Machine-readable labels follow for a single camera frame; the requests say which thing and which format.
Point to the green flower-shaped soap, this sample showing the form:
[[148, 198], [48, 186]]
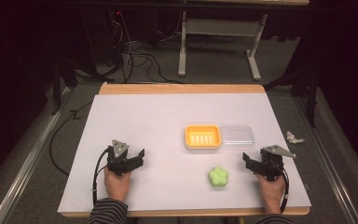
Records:
[[218, 176]]

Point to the aluminium floor rail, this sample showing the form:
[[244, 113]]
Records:
[[326, 155], [28, 155]]

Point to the white table mat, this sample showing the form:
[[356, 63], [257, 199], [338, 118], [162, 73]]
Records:
[[155, 124]]

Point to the clear plastic soap dish lid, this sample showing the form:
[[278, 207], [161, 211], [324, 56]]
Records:
[[237, 138]]

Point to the person's right hand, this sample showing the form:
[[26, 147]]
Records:
[[272, 194]]

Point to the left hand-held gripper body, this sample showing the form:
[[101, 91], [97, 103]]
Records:
[[117, 158]]

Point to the person's left hand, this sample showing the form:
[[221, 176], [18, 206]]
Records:
[[117, 186]]

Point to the yellow soap dish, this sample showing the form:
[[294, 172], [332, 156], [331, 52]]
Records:
[[202, 137]]

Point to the wooden table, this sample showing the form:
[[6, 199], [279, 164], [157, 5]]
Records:
[[180, 89]]

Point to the crumpled white paper scrap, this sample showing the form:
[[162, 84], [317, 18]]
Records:
[[293, 138]]

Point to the white metal desk frame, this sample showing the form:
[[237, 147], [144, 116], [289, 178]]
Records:
[[220, 26]]

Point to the black stand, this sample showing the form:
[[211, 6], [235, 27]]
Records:
[[310, 90], [57, 84]]

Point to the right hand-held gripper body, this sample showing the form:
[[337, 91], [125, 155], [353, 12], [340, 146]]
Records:
[[272, 161]]

